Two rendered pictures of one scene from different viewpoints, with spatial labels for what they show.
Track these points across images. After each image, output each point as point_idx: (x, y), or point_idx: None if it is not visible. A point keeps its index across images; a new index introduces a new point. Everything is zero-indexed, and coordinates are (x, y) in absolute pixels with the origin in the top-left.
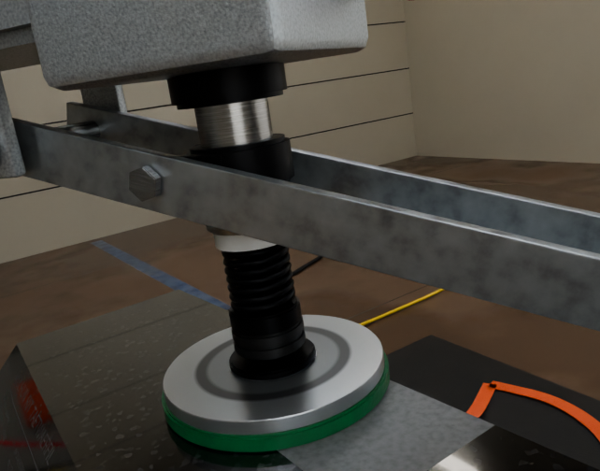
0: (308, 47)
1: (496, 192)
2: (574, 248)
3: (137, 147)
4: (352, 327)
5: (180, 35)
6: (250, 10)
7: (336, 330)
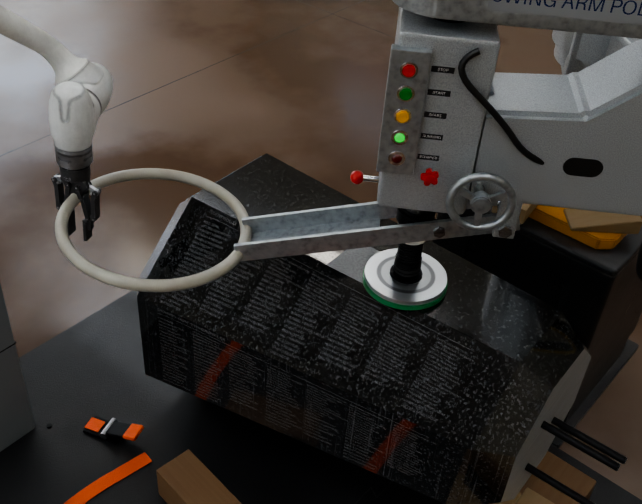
0: None
1: (326, 233)
2: (307, 211)
3: None
4: (382, 290)
5: None
6: None
7: (388, 289)
